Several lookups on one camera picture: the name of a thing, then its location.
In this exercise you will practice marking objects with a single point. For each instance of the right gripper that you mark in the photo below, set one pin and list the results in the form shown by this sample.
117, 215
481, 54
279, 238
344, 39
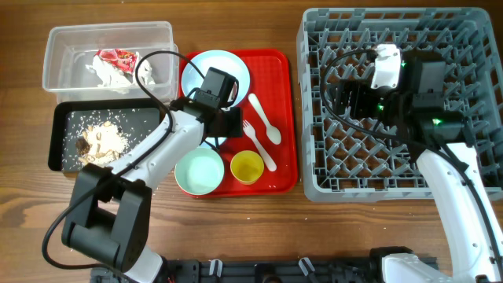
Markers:
360, 90

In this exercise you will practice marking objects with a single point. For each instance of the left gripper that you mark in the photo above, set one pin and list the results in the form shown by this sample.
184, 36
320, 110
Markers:
235, 124

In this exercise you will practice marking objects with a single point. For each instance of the mint green bowl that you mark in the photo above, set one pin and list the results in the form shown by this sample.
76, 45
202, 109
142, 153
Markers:
199, 172

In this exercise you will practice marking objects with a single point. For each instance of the white napkin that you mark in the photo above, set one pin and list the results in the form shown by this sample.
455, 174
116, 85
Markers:
112, 77

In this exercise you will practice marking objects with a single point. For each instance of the food scraps and rice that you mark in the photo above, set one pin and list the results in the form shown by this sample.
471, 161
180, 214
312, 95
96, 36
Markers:
94, 136

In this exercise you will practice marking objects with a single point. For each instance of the small light blue bowl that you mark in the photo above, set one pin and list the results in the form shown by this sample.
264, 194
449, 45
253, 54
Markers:
213, 142

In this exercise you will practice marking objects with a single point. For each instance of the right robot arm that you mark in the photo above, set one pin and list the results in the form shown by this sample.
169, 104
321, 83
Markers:
406, 92

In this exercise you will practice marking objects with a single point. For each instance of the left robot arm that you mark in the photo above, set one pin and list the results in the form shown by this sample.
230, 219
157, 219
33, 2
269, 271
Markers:
108, 215

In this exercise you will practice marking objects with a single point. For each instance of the grey dishwasher rack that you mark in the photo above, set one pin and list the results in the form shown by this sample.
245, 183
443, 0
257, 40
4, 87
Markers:
341, 164

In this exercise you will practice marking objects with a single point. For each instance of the clear plastic waste bin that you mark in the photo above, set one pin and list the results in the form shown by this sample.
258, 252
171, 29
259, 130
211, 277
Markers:
70, 51

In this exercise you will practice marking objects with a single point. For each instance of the white plastic fork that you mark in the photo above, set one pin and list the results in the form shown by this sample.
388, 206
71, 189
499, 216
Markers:
249, 130

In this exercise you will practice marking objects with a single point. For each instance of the white plastic spoon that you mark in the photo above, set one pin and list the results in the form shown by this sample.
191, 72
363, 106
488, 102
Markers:
272, 132

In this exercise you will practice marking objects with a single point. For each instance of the yellow cup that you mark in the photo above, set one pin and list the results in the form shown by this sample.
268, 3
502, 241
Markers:
247, 167

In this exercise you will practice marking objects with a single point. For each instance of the red serving tray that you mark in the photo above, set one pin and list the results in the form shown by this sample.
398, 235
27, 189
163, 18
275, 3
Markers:
270, 82

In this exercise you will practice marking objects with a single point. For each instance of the light blue plate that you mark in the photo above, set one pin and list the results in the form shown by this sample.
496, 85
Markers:
222, 60

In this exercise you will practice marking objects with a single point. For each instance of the black rectangular tray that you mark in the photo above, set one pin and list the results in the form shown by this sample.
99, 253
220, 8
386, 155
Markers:
134, 118

